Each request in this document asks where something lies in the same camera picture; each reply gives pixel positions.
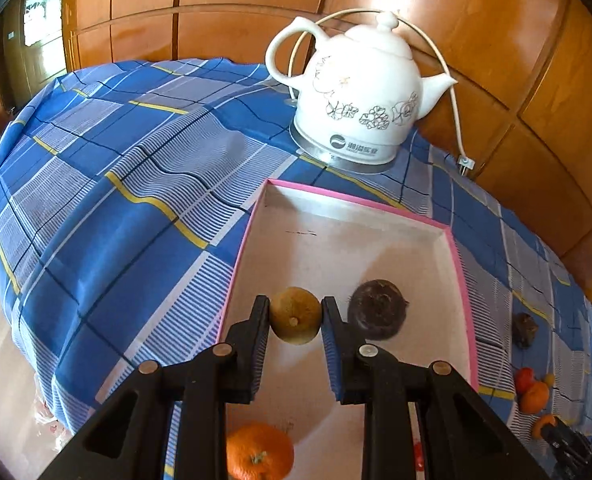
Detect pink white shallow box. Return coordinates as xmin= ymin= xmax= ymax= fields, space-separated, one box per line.
xmin=222 ymin=180 xmax=478 ymax=479

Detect dark brown mangosteen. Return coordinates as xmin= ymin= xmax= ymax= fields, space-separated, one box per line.
xmin=512 ymin=312 xmax=539 ymax=349
xmin=347 ymin=280 xmax=409 ymax=340

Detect blue plaid tablecloth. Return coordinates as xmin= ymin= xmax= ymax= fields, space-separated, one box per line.
xmin=0 ymin=58 xmax=592 ymax=474

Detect white kettle power cable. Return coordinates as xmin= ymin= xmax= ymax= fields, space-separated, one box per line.
xmin=286 ymin=8 xmax=476 ymax=177

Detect white plastic bag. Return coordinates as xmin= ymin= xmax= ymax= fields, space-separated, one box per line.
xmin=33 ymin=396 xmax=72 ymax=452

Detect orange mandarin with stem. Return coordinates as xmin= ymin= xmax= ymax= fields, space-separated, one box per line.
xmin=226 ymin=422 xmax=295 ymax=480

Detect red tomato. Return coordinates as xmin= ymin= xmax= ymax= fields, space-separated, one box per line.
xmin=514 ymin=367 xmax=536 ymax=396
xmin=413 ymin=441 xmax=425 ymax=472

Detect wooden door with glass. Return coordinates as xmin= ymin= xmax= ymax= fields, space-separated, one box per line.
xmin=0 ymin=0 xmax=67 ymax=135

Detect large orange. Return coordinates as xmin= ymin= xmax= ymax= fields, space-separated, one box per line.
xmin=518 ymin=382 xmax=550 ymax=415

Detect white ceramic electric kettle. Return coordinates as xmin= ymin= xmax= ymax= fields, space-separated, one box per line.
xmin=264 ymin=11 xmax=456 ymax=174

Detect yellow-green small fruit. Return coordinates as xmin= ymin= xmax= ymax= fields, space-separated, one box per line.
xmin=269 ymin=287 xmax=322 ymax=346
xmin=542 ymin=373 xmax=555 ymax=388

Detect wooden wardrobe panels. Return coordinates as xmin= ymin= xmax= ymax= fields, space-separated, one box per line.
xmin=62 ymin=0 xmax=592 ymax=300

